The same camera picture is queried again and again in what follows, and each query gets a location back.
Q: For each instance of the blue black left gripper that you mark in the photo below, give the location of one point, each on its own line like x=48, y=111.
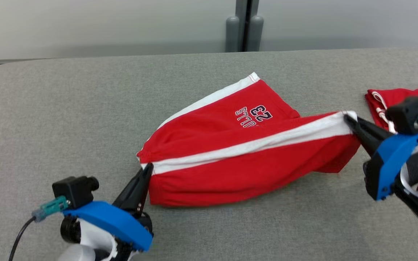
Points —
x=111, y=219

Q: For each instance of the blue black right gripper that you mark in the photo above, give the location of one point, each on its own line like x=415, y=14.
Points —
x=386, y=163

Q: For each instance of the red shorts white stripe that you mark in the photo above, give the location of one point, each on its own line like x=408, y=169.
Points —
x=238, y=166

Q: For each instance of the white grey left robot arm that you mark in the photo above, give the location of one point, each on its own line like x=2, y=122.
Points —
x=89, y=241

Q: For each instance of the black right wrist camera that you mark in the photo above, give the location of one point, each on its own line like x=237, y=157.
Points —
x=408, y=112

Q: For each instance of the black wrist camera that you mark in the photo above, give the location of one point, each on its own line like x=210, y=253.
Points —
x=408, y=112
x=74, y=190

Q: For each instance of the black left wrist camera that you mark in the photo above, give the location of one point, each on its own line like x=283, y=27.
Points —
x=74, y=190

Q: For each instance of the grey metal partition post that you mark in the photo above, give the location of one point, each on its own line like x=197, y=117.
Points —
x=244, y=25

